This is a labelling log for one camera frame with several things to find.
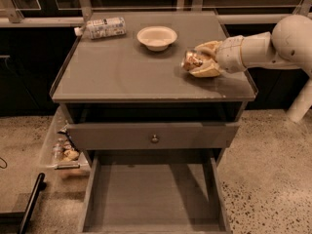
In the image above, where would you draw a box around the black bar handle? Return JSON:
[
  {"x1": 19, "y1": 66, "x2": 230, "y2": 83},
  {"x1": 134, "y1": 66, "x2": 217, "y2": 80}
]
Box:
[{"x1": 17, "y1": 173, "x2": 47, "y2": 234}]

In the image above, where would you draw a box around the orange soda can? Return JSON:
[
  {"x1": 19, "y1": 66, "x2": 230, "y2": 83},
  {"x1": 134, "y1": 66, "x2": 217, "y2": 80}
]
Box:
[{"x1": 181, "y1": 50, "x2": 212, "y2": 71}]

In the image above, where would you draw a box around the grey drawer cabinet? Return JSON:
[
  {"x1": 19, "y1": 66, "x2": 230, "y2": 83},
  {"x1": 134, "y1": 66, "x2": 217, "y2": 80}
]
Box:
[{"x1": 51, "y1": 12, "x2": 256, "y2": 159}]

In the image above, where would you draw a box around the open grey middle drawer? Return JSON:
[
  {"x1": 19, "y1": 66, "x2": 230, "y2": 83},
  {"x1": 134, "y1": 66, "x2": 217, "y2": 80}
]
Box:
[{"x1": 77, "y1": 150, "x2": 232, "y2": 234}]

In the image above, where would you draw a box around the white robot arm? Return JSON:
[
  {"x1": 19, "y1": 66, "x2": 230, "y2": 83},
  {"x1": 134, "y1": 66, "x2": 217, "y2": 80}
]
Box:
[{"x1": 181, "y1": 15, "x2": 312, "y2": 80}]

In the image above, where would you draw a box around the white labelled plastic bottle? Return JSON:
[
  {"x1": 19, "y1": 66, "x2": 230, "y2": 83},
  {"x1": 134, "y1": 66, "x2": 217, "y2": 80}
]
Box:
[{"x1": 74, "y1": 17, "x2": 126, "y2": 40}]

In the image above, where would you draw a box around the white paper bowl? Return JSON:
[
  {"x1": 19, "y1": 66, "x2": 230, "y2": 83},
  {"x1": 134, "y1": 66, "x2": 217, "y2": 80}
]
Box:
[{"x1": 136, "y1": 26, "x2": 177, "y2": 52}]

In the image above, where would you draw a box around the round metal drawer knob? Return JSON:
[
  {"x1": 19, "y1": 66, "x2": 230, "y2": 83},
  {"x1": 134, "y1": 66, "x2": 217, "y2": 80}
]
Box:
[{"x1": 151, "y1": 135, "x2": 160, "y2": 143}]

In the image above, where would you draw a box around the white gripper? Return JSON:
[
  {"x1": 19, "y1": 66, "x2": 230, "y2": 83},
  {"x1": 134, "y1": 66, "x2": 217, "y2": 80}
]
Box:
[{"x1": 189, "y1": 35, "x2": 246, "y2": 78}]

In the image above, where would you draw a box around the grey top drawer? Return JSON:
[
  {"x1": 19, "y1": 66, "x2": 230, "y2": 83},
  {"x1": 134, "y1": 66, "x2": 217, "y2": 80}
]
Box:
[{"x1": 67, "y1": 122, "x2": 239, "y2": 150}]

